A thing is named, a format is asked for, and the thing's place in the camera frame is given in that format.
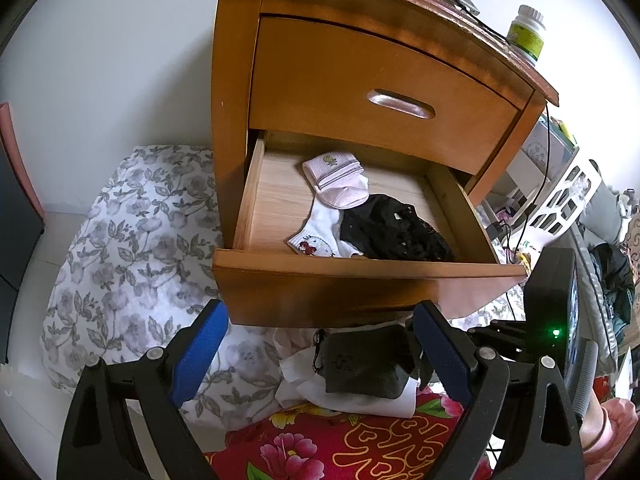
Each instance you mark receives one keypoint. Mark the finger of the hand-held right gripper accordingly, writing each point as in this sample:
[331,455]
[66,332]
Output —
[500,335]

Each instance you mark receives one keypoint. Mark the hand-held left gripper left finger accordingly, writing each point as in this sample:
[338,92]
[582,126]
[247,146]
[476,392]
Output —
[200,355]

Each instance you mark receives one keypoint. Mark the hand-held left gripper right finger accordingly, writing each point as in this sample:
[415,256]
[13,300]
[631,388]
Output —
[445,355]

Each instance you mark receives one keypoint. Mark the dark grey pouch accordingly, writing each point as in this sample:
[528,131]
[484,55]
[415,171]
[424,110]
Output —
[365,365]

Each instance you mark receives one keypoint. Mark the black lace garment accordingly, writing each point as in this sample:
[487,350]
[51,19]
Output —
[395,232]

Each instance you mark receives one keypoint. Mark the white sock cat print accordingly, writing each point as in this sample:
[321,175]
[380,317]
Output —
[320,232]

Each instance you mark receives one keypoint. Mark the wooden drawer with clothes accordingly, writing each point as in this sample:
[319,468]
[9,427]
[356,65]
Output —
[280,195]

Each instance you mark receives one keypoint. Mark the pink ribbed sock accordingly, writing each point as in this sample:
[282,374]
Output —
[335,175]

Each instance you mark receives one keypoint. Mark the person's right forearm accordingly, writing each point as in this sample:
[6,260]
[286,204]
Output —
[615,430]

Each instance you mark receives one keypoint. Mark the dark green clothing pile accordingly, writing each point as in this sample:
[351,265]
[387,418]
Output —
[612,280]

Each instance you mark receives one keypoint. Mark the black charger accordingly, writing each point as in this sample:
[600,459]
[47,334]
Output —
[497,230]

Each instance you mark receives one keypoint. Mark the grey plush toy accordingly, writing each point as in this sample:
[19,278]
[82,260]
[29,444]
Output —
[605,200]

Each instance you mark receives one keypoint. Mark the white cloth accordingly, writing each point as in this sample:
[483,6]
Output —
[310,395]

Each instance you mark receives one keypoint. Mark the grey floral blanket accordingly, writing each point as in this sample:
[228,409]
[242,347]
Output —
[125,260]

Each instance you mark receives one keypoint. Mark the white lattice plastic basket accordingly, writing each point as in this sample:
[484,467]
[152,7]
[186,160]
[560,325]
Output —
[575,180]

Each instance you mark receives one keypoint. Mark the white shelf unit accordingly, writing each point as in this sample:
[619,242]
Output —
[515,180]

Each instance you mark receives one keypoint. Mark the pale printed box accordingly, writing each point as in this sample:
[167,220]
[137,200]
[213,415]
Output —
[542,147]

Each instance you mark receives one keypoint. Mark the red floral blanket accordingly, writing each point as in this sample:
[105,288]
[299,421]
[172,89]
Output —
[325,450]

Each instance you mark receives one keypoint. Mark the yellow sponge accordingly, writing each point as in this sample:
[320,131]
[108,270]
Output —
[565,129]

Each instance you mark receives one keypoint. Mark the wooden nightstand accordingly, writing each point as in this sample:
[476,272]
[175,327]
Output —
[230,110]

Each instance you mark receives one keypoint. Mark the pink board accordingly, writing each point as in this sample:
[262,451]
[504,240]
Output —
[20,160]

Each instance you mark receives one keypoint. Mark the white bottle green label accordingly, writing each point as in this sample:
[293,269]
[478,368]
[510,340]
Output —
[526,35]

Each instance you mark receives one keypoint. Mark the plain wooden drawer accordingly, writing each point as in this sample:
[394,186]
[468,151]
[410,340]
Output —
[325,75]

